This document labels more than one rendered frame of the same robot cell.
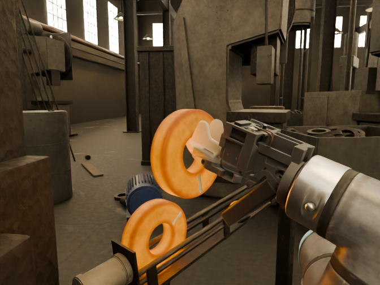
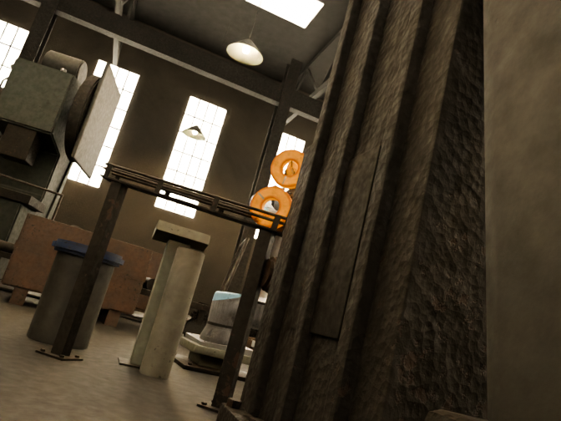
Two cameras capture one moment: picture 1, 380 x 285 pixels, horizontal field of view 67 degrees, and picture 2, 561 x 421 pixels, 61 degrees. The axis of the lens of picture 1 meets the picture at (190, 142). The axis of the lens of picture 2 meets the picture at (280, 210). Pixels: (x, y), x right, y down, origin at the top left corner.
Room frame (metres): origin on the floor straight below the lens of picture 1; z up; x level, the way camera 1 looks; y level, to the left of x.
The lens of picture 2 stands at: (1.26, 1.61, 0.30)
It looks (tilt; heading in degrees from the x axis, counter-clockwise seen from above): 13 degrees up; 245
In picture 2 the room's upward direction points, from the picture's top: 15 degrees clockwise
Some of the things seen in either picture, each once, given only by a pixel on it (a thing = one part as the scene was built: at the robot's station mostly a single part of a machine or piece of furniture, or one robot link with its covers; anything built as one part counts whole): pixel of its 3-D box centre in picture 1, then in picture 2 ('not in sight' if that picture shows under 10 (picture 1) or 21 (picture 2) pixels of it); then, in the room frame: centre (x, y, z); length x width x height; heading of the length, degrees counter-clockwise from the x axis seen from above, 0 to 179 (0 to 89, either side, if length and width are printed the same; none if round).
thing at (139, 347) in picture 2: not in sight; (163, 295); (0.70, -0.52, 0.31); 0.24 x 0.16 x 0.62; 172
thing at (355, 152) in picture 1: (344, 172); not in sight; (2.38, -1.31, 0.39); 1.03 x 0.83 x 0.77; 97
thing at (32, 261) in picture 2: not in sight; (77, 270); (0.90, -2.51, 0.33); 0.93 x 0.73 x 0.66; 179
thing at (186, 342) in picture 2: not in sight; (214, 350); (0.25, -0.89, 0.10); 0.32 x 0.32 x 0.04; 88
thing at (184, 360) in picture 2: not in sight; (210, 361); (0.25, -0.89, 0.04); 0.40 x 0.40 x 0.08; 88
